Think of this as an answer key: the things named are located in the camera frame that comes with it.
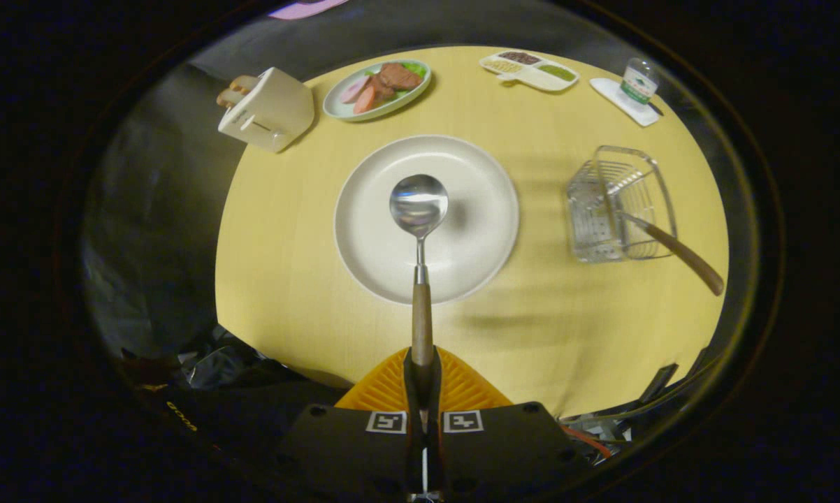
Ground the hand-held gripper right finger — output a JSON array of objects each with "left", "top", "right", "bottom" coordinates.
[{"left": 423, "top": 347, "right": 588, "bottom": 498}]

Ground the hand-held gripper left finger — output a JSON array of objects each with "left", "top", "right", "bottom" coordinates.
[{"left": 277, "top": 347, "right": 424, "bottom": 500}]

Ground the wooden handled spoon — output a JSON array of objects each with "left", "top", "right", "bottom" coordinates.
[{"left": 389, "top": 174, "right": 449, "bottom": 367}]

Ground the wooden handled fork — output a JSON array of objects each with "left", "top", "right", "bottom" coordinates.
[{"left": 623, "top": 212, "right": 725, "bottom": 297}]

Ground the white round plate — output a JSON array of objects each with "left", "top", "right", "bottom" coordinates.
[{"left": 333, "top": 134, "right": 520, "bottom": 306}]

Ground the crumpled dark plastic sheet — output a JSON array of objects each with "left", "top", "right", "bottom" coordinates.
[{"left": 175, "top": 325, "right": 302, "bottom": 392}]

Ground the black table clamp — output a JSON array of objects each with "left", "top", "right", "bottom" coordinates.
[{"left": 640, "top": 363, "right": 679, "bottom": 404}]

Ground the light green food plate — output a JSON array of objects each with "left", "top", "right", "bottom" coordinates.
[{"left": 323, "top": 59, "right": 433, "bottom": 123}]

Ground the red sausage slice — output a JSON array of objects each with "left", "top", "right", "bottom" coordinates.
[{"left": 354, "top": 84, "right": 393, "bottom": 115}]

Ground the black backdrop cloth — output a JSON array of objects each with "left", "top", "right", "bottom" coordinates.
[{"left": 81, "top": 0, "right": 777, "bottom": 364}]

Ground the white toaster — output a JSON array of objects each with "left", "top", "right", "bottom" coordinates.
[{"left": 217, "top": 67, "right": 316, "bottom": 154}]

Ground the brown steak piece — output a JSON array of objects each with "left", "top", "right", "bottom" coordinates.
[{"left": 378, "top": 62, "right": 424, "bottom": 92}]

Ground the white divided snack dish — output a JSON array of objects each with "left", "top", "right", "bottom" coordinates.
[{"left": 479, "top": 50, "right": 580, "bottom": 93}]

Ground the white square coaster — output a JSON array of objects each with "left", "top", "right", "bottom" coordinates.
[{"left": 589, "top": 77, "right": 661, "bottom": 127}]

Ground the clear water bottle green cap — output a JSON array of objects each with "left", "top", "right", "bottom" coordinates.
[{"left": 619, "top": 58, "right": 660, "bottom": 105}]

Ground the clear wire basket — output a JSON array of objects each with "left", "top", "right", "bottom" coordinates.
[{"left": 566, "top": 145, "right": 678, "bottom": 264}]

